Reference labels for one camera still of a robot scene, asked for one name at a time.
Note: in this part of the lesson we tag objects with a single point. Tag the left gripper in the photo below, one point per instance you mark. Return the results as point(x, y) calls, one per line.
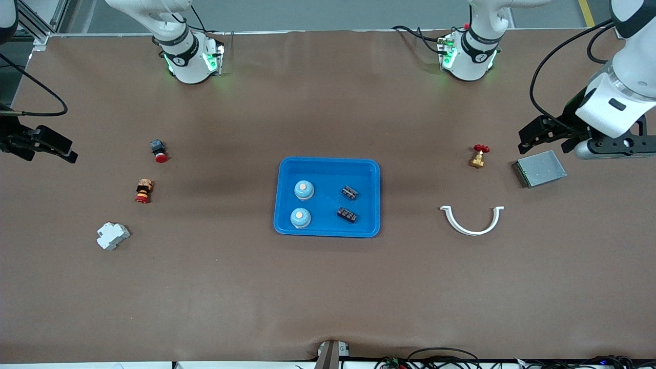
point(570, 117)

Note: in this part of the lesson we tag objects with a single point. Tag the blue desk bell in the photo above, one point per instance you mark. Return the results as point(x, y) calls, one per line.
point(304, 190)
point(300, 218)

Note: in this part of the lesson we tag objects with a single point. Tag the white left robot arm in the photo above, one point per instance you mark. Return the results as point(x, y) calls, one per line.
point(476, 51)

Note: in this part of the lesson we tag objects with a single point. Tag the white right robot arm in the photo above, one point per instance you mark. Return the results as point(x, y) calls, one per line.
point(179, 61)

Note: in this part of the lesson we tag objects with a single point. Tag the blue plastic tray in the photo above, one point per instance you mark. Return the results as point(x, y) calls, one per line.
point(323, 205)

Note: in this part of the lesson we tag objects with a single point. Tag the silver metal power supply box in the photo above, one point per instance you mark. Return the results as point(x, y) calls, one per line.
point(540, 169)

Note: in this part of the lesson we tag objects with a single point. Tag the red black push button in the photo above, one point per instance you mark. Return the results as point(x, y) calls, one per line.
point(160, 156)

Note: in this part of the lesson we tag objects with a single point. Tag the white circuit breaker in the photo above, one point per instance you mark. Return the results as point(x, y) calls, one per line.
point(113, 236)

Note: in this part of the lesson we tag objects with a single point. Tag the white arched pipe clamp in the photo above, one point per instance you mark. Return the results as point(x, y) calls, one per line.
point(461, 230)

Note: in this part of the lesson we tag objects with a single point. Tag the brown table cover mat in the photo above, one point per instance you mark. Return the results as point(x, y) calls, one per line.
point(328, 297)

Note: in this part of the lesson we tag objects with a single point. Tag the red yellow button switch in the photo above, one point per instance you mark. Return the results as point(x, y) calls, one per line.
point(143, 192)

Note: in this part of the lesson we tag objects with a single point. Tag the grey camera stand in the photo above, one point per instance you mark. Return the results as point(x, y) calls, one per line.
point(330, 356)

